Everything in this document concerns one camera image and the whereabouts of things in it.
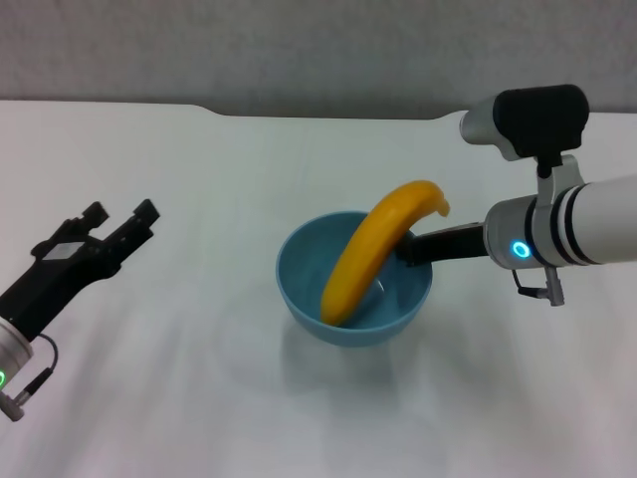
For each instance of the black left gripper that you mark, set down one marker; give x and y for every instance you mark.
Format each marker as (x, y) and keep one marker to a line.
(55, 274)

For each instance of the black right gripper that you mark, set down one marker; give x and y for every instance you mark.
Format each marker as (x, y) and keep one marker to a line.
(448, 244)

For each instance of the yellow toy banana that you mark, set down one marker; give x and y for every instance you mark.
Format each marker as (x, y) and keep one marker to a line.
(368, 249)

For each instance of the blue plastic bowl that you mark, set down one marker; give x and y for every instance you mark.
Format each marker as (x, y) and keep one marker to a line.
(358, 331)

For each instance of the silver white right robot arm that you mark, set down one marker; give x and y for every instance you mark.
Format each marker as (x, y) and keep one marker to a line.
(572, 229)

